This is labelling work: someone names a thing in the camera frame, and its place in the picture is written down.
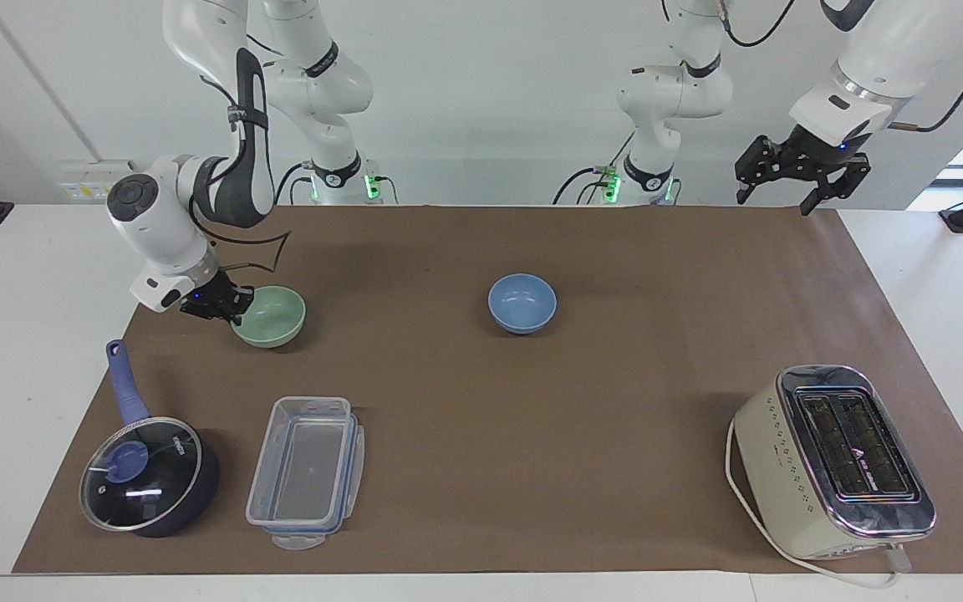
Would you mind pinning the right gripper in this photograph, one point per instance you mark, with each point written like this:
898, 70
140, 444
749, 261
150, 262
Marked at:
204, 301

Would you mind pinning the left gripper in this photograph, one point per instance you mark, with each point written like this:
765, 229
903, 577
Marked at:
824, 150

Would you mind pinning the green bowl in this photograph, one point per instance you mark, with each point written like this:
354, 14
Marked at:
277, 322

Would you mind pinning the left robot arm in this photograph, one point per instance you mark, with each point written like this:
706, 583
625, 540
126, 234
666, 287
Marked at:
674, 92

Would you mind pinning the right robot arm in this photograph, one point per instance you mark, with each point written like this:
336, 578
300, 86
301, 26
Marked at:
323, 84

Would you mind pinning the blue bowl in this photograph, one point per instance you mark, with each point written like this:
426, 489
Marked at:
522, 305

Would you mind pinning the blue saucepan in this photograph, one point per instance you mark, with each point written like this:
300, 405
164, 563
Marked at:
126, 389

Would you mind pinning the clear plastic container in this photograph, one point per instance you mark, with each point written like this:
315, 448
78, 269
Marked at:
302, 464

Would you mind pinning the glass lid with blue knob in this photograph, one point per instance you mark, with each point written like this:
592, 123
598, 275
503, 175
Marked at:
143, 472

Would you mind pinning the cream and chrome toaster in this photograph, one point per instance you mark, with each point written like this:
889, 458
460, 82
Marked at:
807, 477

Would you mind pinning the white wall socket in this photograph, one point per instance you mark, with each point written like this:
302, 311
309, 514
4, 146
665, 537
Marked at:
93, 180

